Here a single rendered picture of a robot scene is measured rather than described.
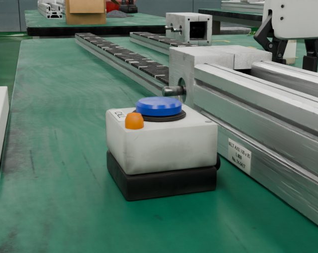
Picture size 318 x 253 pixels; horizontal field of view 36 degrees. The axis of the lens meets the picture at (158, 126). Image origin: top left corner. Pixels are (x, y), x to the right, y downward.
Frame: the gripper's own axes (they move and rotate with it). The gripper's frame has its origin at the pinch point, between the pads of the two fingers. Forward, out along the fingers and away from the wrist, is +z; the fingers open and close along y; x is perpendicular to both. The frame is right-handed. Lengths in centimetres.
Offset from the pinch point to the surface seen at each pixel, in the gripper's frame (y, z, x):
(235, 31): -203, 31, -426
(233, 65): 19.4, -4.2, 17.0
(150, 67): 19.8, 0.6, -14.7
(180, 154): 31.8, 0.3, 33.0
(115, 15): -30, 3, -261
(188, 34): -11, 1, -76
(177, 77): 24.3, -2.2, 11.3
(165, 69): 18.1, 0.6, -11.7
